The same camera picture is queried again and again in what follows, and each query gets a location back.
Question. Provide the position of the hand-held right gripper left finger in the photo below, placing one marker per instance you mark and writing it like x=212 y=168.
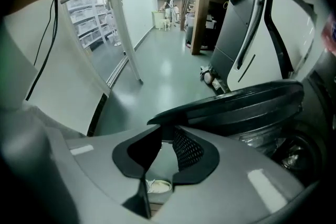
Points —
x=105 y=165

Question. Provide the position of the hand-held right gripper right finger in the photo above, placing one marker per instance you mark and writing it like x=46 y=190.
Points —
x=231 y=165

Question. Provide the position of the dark round washing machine door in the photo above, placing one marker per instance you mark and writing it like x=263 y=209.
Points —
x=236 y=107

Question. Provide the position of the grey washing machine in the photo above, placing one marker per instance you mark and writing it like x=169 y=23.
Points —
x=320 y=102

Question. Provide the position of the white and grey machine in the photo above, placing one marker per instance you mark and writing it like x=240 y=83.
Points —
x=262 y=34

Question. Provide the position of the shelving rack with bins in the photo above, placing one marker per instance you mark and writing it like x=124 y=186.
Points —
x=86 y=21

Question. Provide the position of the white round bowl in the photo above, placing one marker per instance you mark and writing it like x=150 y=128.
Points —
x=157 y=186

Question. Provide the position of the white cabinet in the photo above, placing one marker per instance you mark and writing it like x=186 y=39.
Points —
x=157 y=19

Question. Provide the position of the white stool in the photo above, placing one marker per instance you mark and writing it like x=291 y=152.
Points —
x=165 y=24

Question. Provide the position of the white door frame post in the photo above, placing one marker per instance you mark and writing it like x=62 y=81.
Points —
x=123 y=34

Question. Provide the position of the white wall panel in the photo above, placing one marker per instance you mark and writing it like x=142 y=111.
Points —
x=68 y=65

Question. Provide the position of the wooden post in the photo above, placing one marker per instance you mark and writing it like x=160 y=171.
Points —
x=200 y=8

